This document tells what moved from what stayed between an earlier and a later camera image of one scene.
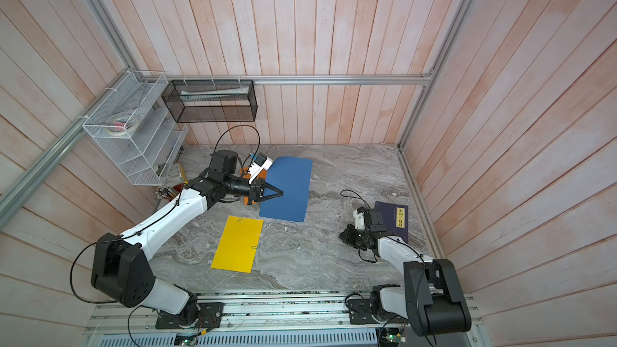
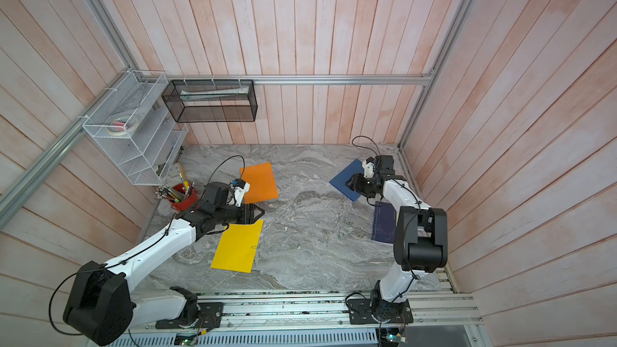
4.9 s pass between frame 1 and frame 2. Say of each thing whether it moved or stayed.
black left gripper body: moved
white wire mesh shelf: stayed
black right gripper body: moved
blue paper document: moved
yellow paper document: stayed
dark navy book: stayed
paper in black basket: stayed
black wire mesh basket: stayed
